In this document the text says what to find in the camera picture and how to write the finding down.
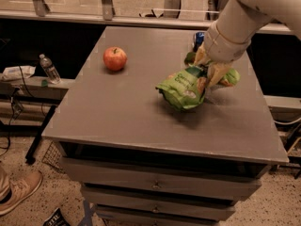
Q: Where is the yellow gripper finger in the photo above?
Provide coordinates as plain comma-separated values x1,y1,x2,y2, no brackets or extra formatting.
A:
194,44,211,66
207,62,231,88

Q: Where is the green rice chip bag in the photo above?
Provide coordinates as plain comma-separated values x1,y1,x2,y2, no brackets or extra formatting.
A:
156,52,240,111

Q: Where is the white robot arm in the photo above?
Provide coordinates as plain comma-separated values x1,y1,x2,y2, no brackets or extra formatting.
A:
194,0,301,87

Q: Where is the red apple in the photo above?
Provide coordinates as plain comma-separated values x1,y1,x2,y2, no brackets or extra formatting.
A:
103,46,127,72

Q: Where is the black snack bag on floor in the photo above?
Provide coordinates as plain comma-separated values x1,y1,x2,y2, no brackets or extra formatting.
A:
43,208,71,226

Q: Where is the blue soda can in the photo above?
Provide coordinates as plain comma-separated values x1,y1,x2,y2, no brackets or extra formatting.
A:
193,32,204,52

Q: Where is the metal window railing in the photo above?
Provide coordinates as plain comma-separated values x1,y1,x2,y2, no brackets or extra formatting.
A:
0,0,294,36

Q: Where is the grey drawer cabinet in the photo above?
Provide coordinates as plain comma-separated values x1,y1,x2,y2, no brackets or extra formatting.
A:
43,26,287,226

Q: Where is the clear plastic water bottle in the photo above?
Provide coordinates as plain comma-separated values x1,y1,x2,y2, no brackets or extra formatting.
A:
40,54,61,84

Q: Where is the low grey side bench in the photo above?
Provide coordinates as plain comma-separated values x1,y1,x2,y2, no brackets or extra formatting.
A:
0,75,76,137

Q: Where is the white crumpled cloth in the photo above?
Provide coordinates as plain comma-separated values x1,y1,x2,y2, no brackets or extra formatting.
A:
1,65,36,81

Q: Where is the tan shoe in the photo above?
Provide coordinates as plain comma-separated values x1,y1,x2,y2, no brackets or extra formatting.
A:
0,170,43,216

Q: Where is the wire mesh basket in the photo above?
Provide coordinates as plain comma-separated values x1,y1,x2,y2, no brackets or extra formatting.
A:
42,142,64,173

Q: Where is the black cable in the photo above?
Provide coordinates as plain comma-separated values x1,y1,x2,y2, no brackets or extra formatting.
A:
0,65,34,157

